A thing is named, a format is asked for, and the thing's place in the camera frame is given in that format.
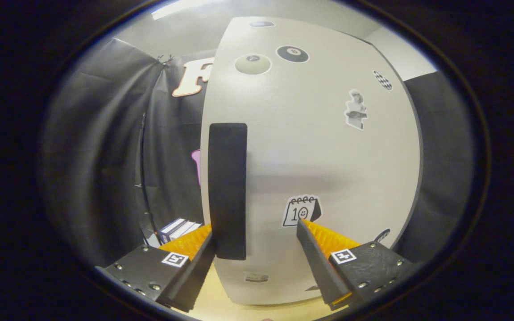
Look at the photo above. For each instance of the ceiling light panel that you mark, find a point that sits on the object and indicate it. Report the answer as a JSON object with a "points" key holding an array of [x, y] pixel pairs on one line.
{"points": [[181, 8]]}

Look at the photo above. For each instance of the black backdrop cloth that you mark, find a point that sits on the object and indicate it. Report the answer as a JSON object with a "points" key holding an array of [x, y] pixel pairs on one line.
{"points": [[96, 156]]}

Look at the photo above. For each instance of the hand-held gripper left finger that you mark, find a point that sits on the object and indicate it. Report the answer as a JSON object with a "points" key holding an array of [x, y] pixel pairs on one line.
{"points": [[194, 276]]}

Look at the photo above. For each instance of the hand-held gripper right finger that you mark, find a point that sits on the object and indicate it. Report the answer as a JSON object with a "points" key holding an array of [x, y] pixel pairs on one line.
{"points": [[321, 267]]}

